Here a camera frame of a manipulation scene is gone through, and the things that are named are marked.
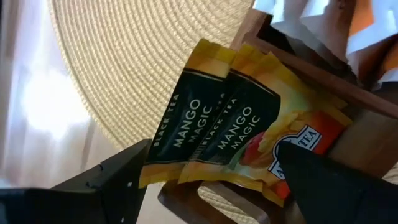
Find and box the round woven straw placemat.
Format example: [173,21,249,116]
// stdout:
[48,0,398,224]

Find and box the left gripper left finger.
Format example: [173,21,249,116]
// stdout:
[51,138,153,224]

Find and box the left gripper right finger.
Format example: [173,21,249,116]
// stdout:
[277,141,398,224]

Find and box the brown wooden tea box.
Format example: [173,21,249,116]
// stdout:
[157,7,398,224]

